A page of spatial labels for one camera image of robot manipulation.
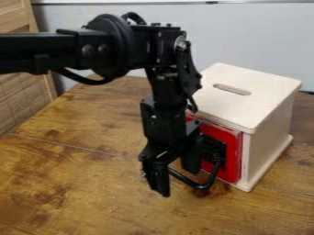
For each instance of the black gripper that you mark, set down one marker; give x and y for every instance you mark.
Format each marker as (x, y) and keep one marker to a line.
(172, 137)

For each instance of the black metal drawer handle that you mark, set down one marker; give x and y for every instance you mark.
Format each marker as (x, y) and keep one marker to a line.
(213, 154)

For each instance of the red drawer front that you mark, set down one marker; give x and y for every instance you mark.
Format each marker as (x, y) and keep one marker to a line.
(229, 139)

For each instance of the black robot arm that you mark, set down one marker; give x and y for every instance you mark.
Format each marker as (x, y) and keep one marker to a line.
(98, 53)

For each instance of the light wooden box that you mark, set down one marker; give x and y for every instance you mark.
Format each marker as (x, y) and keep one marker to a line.
(252, 102)

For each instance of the wooden slatted panel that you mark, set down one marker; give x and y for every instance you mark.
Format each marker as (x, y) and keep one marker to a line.
(25, 93)

